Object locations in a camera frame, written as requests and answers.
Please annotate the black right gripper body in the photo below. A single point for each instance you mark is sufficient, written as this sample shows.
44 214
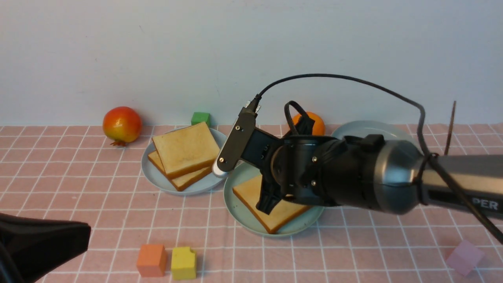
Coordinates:
313 170

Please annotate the toast slice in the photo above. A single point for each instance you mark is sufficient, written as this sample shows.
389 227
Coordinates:
183 182
248 193
186 150

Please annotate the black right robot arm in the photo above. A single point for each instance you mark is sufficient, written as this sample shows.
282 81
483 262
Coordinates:
390 176

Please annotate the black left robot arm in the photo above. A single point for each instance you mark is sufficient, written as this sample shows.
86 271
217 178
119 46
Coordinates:
31 248

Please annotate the orange fruit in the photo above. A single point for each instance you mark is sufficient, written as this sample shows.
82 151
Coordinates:
318 128

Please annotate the grey plate with eggs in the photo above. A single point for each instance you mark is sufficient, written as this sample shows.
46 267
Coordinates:
363 128

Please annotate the teal empty centre plate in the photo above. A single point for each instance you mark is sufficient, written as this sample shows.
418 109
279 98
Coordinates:
239 211

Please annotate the grey plate with toast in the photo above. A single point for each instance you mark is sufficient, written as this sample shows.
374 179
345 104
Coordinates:
157 179

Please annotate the green cube block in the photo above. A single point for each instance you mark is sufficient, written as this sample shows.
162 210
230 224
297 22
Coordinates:
201 117

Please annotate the pink cube block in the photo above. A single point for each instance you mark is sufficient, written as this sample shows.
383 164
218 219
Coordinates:
464 258

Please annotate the yellow notched cube block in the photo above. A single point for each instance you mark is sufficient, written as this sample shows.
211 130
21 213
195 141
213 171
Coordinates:
183 264

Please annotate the orange cube block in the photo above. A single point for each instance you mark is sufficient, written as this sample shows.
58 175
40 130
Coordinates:
152 260

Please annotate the pink checked tablecloth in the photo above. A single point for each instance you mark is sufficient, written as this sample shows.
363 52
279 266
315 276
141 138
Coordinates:
73 173

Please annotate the red pomegranate fruit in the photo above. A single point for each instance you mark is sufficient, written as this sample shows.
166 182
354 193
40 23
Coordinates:
122 125

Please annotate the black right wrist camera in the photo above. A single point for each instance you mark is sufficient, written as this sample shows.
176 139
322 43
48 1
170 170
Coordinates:
237 141

